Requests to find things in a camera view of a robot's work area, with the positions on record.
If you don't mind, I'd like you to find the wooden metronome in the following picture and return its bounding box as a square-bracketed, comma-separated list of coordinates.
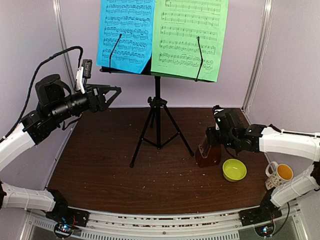
[195, 136, 222, 168]

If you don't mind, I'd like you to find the black music stand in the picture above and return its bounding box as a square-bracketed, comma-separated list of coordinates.
[99, 67, 216, 169]

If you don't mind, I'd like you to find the blue sheet music page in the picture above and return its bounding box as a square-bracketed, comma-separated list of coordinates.
[96, 0, 155, 74]

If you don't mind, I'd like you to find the green sheet music page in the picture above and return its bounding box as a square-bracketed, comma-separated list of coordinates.
[150, 0, 229, 82]

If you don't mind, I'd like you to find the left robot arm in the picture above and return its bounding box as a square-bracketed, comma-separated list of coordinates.
[0, 74, 122, 222]

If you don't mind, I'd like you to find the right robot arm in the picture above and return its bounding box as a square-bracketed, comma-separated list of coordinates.
[205, 105, 320, 221]

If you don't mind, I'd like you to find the lime green bowl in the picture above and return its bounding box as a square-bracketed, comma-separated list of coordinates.
[222, 158, 247, 183]

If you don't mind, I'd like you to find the white patterned mug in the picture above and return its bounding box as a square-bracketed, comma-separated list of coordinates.
[265, 161, 294, 190]

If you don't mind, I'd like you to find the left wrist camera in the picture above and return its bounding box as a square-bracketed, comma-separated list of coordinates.
[74, 59, 93, 94]

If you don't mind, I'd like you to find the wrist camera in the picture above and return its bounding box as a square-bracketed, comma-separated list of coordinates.
[74, 59, 93, 94]
[212, 105, 225, 131]

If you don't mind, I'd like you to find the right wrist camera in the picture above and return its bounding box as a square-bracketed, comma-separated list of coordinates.
[212, 105, 225, 131]

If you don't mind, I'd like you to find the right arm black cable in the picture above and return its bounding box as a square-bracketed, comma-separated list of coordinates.
[267, 123, 320, 138]

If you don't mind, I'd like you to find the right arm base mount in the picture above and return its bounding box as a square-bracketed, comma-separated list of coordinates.
[239, 198, 282, 238]

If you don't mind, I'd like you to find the front aluminium rail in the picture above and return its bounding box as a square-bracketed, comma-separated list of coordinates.
[24, 197, 308, 240]

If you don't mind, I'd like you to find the left aluminium frame post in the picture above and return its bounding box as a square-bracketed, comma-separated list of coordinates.
[52, 0, 75, 94]

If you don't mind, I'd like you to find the aluminium frame post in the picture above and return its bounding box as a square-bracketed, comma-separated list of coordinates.
[242, 0, 274, 115]
[52, 0, 75, 94]

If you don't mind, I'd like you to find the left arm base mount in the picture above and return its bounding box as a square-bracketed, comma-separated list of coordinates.
[44, 190, 90, 240]

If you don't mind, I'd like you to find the right aluminium frame post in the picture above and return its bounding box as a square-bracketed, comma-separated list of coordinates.
[242, 0, 274, 115]

